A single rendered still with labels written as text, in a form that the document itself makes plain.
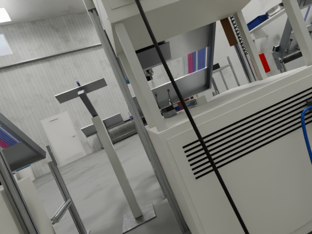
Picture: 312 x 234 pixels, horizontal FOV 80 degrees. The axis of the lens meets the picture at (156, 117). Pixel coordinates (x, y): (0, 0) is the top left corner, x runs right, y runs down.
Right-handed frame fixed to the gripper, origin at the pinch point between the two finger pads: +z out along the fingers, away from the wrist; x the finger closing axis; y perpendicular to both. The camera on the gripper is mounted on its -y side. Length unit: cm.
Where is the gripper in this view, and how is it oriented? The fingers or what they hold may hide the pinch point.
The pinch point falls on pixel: (151, 75)
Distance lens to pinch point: 138.5
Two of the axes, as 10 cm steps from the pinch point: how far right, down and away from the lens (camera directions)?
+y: -2.4, -7.9, -5.7
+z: 3.3, 4.8, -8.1
